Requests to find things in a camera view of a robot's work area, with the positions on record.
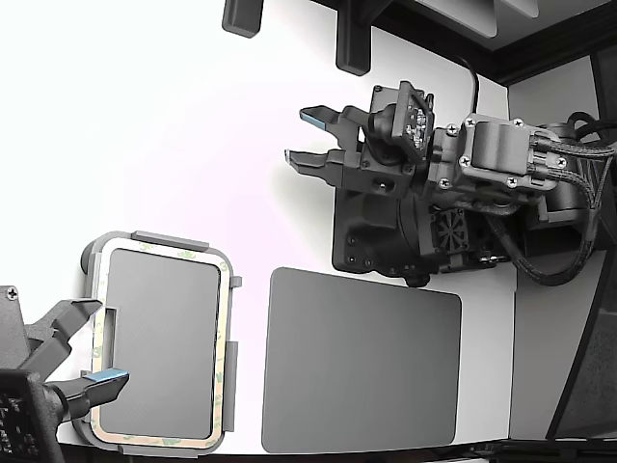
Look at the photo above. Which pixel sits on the gray holder tray with tabs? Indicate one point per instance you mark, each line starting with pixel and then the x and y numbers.
pixel 232 386

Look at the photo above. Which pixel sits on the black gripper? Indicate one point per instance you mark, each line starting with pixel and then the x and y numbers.
pixel 381 178

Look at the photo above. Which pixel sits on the black enclosure ledge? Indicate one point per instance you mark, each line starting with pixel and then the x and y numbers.
pixel 506 62

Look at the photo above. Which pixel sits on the beige adhesive tape rectangular frame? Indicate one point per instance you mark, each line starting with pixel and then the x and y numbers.
pixel 223 347

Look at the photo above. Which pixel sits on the black bracket stand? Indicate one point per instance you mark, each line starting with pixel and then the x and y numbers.
pixel 354 43

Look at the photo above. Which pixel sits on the gray angled panel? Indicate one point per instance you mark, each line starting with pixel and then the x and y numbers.
pixel 458 14

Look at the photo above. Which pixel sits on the dark gray flat mat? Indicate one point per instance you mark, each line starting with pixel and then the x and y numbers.
pixel 361 362

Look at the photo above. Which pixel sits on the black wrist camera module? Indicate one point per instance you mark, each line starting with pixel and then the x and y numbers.
pixel 412 120
pixel 24 419

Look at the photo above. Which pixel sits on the dark gray bracket foot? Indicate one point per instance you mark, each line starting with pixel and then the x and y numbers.
pixel 241 17

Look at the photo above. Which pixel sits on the black enclosure strut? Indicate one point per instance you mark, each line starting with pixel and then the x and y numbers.
pixel 578 357

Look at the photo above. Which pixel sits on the gray gripper with screw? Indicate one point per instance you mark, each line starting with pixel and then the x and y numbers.
pixel 10 318

